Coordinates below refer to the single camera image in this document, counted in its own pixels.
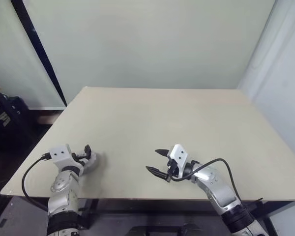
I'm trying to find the black diagonal wall post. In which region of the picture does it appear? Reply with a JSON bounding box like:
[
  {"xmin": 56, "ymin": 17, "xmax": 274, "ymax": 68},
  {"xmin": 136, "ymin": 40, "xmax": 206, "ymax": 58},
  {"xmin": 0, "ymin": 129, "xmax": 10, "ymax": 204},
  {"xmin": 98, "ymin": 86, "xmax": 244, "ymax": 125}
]
[{"xmin": 10, "ymin": 0, "xmax": 68, "ymax": 107}]

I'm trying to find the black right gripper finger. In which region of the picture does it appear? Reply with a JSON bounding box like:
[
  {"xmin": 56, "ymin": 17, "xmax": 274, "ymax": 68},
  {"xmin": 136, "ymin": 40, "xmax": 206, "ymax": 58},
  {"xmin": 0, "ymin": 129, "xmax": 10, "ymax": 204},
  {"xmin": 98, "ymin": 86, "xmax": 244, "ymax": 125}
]
[
  {"xmin": 154, "ymin": 148, "xmax": 173, "ymax": 158},
  {"xmin": 145, "ymin": 166, "xmax": 170, "ymax": 180}
]

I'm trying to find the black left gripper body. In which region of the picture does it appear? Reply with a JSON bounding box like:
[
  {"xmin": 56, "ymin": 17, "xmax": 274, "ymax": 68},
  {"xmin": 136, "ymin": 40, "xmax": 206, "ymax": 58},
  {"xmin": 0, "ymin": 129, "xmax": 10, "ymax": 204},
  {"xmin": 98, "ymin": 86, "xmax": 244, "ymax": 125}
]
[{"xmin": 71, "ymin": 151, "xmax": 88, "ymax": 166}]

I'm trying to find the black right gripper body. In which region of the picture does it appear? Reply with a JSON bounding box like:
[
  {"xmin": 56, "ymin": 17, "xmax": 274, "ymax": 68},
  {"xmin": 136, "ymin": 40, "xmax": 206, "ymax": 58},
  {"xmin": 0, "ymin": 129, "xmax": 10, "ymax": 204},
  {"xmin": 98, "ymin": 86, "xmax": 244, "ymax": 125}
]
[{"xmin": 165, "ymin": 158, "xmax": 179, "ymax": 183}]

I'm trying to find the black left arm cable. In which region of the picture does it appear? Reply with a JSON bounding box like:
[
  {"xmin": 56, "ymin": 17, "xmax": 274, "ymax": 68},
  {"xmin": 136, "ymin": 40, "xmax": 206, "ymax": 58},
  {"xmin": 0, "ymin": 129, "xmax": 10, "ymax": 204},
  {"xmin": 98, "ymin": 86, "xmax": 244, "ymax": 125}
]
[{"xmin": 22, "ymin": 153, "xmax": 53, "ymax": 212}]

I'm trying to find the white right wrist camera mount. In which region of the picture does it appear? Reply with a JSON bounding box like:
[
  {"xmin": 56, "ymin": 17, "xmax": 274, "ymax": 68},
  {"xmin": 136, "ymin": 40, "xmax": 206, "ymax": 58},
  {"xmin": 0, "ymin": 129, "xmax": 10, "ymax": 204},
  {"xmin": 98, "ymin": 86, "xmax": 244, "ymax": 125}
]
[{"xmin": 167, "ymin": 144, "xmax": 189, "ymax": 178}]

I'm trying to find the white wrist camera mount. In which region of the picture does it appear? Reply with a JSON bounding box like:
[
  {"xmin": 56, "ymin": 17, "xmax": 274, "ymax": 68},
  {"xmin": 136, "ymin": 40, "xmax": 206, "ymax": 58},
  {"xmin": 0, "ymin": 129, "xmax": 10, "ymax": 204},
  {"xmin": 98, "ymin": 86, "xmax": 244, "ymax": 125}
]
[
  {"xmin": 167, "ymin": 144, "xmax": 189, "ymax": 178},
  {"xmin": 49, "ymin": 143, "xmax": 76, "ymax": 171}
]

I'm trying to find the black bag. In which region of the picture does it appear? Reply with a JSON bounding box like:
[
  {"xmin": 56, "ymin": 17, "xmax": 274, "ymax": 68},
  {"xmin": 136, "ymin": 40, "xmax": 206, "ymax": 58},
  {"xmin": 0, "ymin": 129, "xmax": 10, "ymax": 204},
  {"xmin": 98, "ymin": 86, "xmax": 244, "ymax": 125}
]
[{"xmin": 0, "ymin": 92, "xmax": 30, "ymax": 149}]

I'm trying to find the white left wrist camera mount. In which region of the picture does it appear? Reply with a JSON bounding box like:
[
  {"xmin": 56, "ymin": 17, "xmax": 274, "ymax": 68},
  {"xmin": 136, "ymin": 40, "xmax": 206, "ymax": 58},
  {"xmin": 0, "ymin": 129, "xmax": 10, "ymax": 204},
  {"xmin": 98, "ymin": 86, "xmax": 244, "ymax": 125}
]
[{"xmin": 49, "ymin": 143, "xmax": 76, "ymax": 171}]

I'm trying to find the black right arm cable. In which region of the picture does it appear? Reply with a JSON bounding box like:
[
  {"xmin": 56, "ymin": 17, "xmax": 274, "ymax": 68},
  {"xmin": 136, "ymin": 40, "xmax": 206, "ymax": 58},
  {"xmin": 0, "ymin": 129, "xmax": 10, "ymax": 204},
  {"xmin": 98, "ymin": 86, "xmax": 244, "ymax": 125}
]
[{"xmin": 168, "ymin": 158, "xmax": 242, "ymax": 200}]

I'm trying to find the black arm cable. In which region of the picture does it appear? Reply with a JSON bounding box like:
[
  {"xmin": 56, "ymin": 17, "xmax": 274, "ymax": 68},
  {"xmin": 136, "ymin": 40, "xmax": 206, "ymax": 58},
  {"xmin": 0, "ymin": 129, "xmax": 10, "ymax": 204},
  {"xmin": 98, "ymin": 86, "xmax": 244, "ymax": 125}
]
[
  {"xmin": 168, "ymin": 158, "xmax": 242, "ymax": 200},
  {"xmin": 22, "ymin": 153, "xmax": 53, "ymax": 212}
]

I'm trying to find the black table frame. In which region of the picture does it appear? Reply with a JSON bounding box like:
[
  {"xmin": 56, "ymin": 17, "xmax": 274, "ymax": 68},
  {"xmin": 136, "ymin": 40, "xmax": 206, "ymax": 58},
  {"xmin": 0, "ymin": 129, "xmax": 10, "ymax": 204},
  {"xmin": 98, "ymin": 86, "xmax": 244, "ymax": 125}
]
[{"xmin": 0, "ymin": 193, "xmax": 295, "ymax": 236}]

